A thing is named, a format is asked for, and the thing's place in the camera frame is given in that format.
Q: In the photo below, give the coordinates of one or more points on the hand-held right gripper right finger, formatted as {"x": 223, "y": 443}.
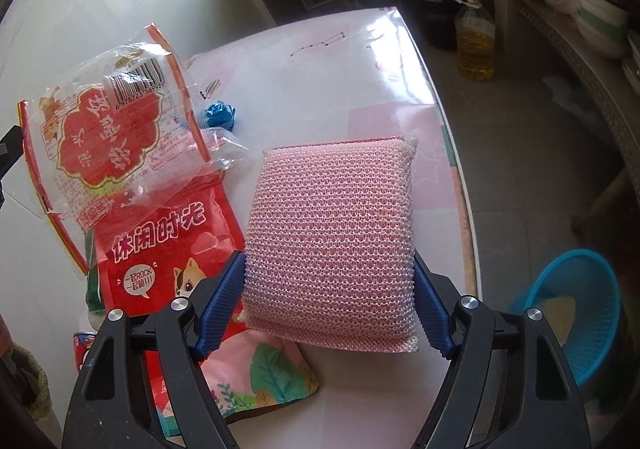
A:
{"x": 432, "y": 309}

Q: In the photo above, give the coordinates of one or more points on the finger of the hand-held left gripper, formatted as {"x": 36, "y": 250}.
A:
{"x": 9, "y": 149}

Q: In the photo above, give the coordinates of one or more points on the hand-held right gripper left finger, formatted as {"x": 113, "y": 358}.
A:
{"x": 220, "y": 301}

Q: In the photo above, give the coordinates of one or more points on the red snack bag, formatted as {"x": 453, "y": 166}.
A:
{"x": 165, "y": 239}

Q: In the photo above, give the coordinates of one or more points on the clear wrapper with red print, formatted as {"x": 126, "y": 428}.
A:
{"x": 105, "y": 139}

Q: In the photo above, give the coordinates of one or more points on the pink mesh scrubbing sponge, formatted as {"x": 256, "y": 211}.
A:
{"x": 330, "y": 239}

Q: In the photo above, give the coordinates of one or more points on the blue mesh waste basket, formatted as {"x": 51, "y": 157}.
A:
{"x": 592, "y": 289}

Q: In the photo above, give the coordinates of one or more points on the leaf print pad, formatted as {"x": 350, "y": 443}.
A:
{"x": 270, "y": 369}

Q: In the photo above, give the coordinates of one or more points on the red can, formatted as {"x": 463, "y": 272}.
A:
{"x": 84, "y": 349}

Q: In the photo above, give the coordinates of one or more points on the blue plastic wrapper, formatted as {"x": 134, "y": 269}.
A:
{"x": 220, "y": 115}

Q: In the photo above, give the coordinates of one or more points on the person's fuzzy sleeve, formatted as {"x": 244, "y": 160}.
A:
{"x": 25, "y": 374}

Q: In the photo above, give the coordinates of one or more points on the cooking oil bottle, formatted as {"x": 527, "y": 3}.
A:
{"x": 475, "y": 44}

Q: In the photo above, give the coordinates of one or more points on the metal-edged kitchen counter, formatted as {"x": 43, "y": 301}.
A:
{"x": 585, "y": 79}

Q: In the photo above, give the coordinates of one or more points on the dark bucket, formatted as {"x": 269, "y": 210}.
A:
{"x": 432, "y": 19}

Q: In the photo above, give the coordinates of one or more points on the stack of white bowls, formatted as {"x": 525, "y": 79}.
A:
{"x": 600, "y": 24}

